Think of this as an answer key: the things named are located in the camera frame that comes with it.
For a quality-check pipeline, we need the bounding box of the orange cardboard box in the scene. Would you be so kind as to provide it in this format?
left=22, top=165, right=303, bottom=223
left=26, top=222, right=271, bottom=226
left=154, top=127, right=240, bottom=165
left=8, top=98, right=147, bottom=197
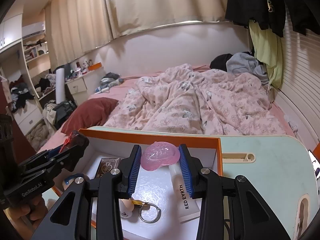
left=51, top=128, right=223, bottom=240

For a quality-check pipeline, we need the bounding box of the small orange box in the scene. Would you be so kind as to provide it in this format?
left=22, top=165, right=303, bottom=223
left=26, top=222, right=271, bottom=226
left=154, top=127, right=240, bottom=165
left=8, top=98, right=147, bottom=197
left=88, top=62, right=102, bottom=71

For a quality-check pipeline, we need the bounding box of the beige curtain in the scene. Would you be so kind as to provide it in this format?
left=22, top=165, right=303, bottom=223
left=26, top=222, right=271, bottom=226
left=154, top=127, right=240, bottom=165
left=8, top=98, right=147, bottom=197
left=44, top=0, right=227, bottom=68

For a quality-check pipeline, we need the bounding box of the white paper roll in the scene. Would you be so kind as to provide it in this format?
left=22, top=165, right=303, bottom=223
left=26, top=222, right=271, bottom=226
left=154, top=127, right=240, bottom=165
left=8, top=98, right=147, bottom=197
left=55, top=68, right=66, bottom=104

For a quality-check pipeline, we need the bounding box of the dark red mahjong block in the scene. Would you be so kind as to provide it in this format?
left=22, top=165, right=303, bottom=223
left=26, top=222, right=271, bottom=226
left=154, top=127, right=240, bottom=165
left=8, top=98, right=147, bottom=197
left=59, top=130, right=89, bottom=153

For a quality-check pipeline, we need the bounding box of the white bedside drawer unit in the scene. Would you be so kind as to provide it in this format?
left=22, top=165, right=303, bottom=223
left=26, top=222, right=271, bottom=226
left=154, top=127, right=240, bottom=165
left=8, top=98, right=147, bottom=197
left=66, top=67, right=106, bottom=106

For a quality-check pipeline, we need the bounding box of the black cable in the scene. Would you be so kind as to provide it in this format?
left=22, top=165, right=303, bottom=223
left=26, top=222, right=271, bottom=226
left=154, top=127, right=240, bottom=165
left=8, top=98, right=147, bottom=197
left=223, top=219, right=233, bottom=240

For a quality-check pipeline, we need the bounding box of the dark red pillow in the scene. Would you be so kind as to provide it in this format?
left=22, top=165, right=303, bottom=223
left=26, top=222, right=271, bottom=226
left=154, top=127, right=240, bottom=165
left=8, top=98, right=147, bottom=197
left=61, top=98, right=118, bottom=135

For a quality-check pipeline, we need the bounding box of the orange bottle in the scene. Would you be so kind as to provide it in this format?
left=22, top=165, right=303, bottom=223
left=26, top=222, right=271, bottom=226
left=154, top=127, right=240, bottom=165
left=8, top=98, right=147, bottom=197
left=313, top=143, right=320, bottom=162

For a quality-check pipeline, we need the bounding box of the grey clothing pile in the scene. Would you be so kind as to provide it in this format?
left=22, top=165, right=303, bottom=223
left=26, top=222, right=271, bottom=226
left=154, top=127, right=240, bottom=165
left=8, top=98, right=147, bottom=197
left=226, top=53, right=269, bottom=85

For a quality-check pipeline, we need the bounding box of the black hanging jacket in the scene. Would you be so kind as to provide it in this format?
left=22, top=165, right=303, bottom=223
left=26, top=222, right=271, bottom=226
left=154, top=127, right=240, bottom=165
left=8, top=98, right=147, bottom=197
left=225, top=0, right=319, bottom=37

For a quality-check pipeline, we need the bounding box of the person's left hand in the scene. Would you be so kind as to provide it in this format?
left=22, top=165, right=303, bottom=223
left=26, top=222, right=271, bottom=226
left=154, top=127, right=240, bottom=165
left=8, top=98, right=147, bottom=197
left=4, top=195, right=48, bottom=230

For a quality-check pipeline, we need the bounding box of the silver metal cup keyring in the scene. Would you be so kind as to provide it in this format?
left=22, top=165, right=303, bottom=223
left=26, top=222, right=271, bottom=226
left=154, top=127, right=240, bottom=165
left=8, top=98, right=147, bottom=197
left=138, top=202, right=162, bottom=224

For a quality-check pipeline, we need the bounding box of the white cream tube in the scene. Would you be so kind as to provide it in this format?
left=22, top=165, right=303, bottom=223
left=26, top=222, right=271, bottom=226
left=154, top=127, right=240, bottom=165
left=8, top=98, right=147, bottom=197
left=169, top=163, right=200, bottom=223

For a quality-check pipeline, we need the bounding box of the pink heart-shaped case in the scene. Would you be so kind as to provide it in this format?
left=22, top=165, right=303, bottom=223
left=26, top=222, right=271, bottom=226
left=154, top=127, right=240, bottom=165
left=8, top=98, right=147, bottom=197
left=140, top=141, right=180, bottom=171

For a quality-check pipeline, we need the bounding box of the pink floral duvet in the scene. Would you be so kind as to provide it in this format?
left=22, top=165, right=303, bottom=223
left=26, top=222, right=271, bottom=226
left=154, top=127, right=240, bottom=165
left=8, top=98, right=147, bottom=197
left=106, top=64, right=285, bottom=135

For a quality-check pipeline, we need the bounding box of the brown playing card box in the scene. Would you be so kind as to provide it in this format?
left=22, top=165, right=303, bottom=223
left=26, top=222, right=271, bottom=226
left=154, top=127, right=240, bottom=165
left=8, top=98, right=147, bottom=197
left=95, top=158, right=120, bottom=178

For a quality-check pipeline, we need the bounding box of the clothes bundle on bed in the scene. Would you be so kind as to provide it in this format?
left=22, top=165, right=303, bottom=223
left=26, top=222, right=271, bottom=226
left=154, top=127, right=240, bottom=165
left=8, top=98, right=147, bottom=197
left=95, top=72, right=124, bottom=94

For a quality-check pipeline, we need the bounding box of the black clothing on bed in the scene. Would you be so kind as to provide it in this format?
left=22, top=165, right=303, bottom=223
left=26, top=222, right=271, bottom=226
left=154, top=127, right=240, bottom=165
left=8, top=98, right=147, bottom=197
left=210, top=54, right=233, bottom=72

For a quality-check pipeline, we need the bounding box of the tan plush toy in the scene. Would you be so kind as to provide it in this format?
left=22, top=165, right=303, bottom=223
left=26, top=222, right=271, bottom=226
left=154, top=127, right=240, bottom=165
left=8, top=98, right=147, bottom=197
left=62, top=173, right=83, bottom=191

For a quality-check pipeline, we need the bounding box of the light green hanging garment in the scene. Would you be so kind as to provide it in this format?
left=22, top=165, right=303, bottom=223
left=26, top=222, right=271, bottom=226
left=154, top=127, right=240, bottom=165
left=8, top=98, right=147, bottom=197
left=249, top=20, right=283, bottom=89

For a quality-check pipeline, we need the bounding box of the cartoon figure keychain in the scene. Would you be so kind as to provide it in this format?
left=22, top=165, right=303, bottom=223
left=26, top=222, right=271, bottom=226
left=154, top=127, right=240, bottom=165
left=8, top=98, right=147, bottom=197
left=119, top=198, right=141, bottom=218

